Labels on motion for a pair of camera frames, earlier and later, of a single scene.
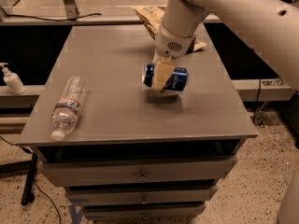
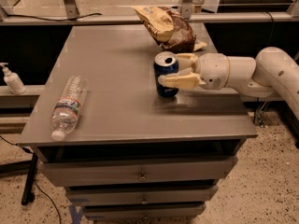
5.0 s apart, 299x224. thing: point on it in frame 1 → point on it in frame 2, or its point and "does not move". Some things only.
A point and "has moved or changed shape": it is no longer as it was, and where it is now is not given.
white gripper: [169, 45] → [213, 68]
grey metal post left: [69, 2] does not move
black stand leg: [28, 196] does not move
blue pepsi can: [177, 81] has moved or changed shape
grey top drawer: [113, 173] does not move
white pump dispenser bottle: [13, 80] does not move
